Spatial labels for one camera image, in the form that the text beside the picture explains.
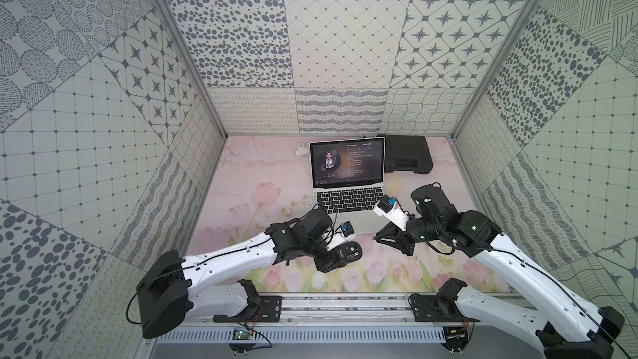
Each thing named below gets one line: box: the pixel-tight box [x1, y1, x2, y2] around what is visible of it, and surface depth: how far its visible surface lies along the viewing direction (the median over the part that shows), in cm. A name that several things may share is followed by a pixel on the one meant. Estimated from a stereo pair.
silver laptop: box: [309, 136, 388, 236], surface depth 100 cm
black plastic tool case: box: [376, 134, 434, 175], surface depth 108 cm
